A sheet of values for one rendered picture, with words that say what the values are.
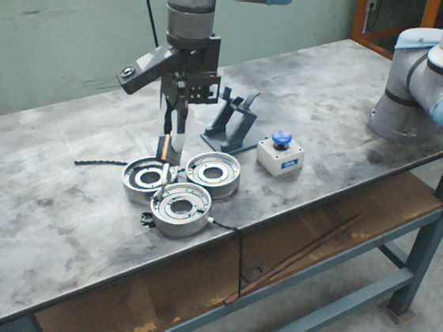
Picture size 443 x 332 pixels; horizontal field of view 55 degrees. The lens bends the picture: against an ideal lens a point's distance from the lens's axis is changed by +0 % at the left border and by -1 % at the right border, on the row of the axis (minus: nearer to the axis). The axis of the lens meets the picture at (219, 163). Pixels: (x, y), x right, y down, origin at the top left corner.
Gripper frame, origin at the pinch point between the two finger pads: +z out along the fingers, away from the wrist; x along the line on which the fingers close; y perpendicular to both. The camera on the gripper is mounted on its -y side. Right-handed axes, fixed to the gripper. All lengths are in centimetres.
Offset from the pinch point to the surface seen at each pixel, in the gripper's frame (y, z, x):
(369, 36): 201, 39, 145
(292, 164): 23.5, 4.7, -8.2
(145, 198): -6.1, 8.5, -5.2
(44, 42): -5, 38, 156
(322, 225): 41, 29, -5
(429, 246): 79, 41, -14
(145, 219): -7.2, 10.5, -8.3
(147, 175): -3.6, 8.5, 1.4
